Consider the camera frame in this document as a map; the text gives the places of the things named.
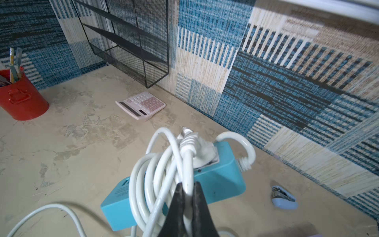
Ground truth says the teal power strip with cord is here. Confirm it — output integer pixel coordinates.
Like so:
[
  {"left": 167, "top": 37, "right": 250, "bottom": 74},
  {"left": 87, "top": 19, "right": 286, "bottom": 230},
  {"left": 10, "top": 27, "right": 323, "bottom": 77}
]
[{"left": 100, "top": 127, "right": 256, "bottom": 237}]

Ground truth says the black wire mesh shelf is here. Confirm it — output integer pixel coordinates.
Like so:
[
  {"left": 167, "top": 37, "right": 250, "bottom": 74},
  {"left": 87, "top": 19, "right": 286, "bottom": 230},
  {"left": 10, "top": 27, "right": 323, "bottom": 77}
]
[{"left": 72, "top": 1, "right": 170, "bottom": 88}]

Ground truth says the pink calculator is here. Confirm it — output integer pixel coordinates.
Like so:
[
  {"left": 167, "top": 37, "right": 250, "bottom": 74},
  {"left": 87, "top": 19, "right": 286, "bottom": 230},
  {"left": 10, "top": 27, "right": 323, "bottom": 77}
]
[{"left": 115, "top": 91, "right": 166, "bottom": 121}]

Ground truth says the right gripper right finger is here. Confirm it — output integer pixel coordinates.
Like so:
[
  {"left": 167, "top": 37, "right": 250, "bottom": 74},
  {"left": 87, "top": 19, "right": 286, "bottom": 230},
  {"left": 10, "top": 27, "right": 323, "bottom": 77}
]
[{"left": 191, "top": 182, "right": 219, "bottom": 237}]

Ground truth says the red pen cup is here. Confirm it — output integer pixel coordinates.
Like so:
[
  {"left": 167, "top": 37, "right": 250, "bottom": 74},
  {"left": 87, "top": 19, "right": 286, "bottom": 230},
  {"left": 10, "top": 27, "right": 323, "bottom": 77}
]
[{"left": 1, "top": 74, "right": 49, "bottom": 121}]

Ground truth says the purple power strip with cord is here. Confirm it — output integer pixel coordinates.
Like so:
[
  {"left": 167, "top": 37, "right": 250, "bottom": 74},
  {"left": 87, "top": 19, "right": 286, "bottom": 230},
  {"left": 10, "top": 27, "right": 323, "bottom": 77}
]
[{"left": 7, "top": 203, "right": 87, "bottom": 237}]

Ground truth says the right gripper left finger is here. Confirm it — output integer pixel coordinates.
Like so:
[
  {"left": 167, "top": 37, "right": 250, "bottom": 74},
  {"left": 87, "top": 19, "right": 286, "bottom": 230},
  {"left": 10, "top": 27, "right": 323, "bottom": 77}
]
[{"left": 158, "top": 183, "right": 188, "bottom": 237}]

